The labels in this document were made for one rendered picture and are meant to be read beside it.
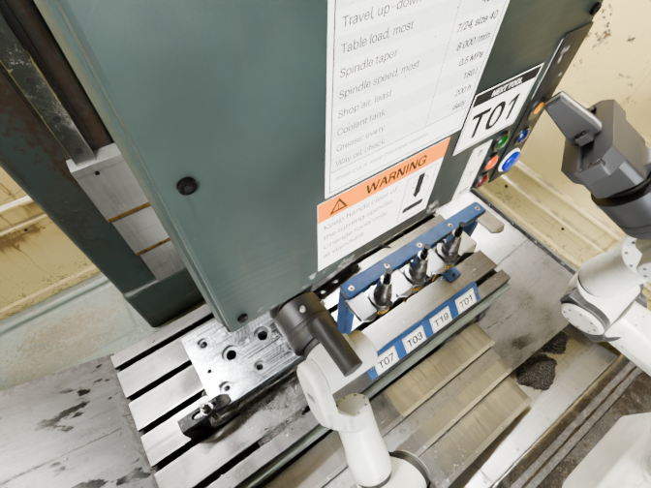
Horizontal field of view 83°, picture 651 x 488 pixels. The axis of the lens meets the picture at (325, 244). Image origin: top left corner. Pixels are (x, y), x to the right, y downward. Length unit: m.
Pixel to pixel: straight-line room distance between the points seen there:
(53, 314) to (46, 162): 0.98
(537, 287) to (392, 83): 1.34
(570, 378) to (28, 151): 1.71
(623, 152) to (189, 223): 0.43
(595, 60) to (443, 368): 0.98
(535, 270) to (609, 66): 0.70
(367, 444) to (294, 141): 0.53
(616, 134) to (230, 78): 0.42
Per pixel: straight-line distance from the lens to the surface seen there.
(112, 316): 1.76
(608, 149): 0.49
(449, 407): 1.33
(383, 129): 0.30
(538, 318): 1.54
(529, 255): 1.59
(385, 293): 0.83
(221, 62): 0.20
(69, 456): 1.49
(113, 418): 1.52
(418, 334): 1.16
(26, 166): 1.03
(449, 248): 0.95
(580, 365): 1.67
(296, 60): 0.22
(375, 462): 0.70
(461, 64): 0.33
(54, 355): 1.79
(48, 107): 0.92
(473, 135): 0.43
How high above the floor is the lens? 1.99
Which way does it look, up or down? 55 degrees down
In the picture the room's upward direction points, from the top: 1 degrees clockwise
